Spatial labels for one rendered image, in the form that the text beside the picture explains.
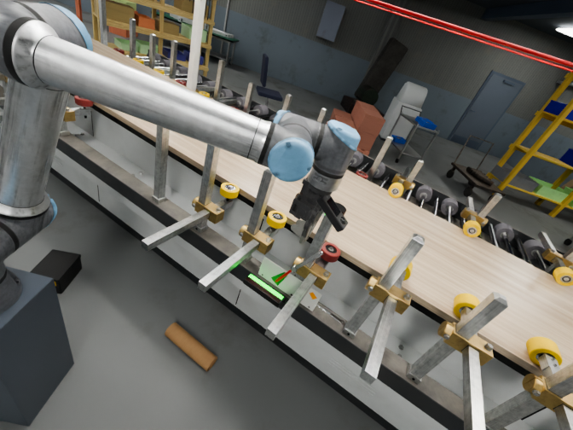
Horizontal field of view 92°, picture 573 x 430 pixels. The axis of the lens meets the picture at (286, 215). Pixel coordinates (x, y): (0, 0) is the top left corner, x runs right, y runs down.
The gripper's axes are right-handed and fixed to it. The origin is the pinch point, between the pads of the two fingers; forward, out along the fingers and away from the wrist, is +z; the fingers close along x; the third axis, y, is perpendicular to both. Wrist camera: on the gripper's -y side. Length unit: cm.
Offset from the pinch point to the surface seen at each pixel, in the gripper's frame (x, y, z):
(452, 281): -43, -54, 11
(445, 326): -7.0, -48.4, 4.5
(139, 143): -28, 113, 24
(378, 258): -29.8, -24.0, 10.8
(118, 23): -288, 509, 36
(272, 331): 22.9, -7.1, 14.8
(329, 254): -14.4, -7.7, 10.2
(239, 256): 6.2, 17.5, 16.1
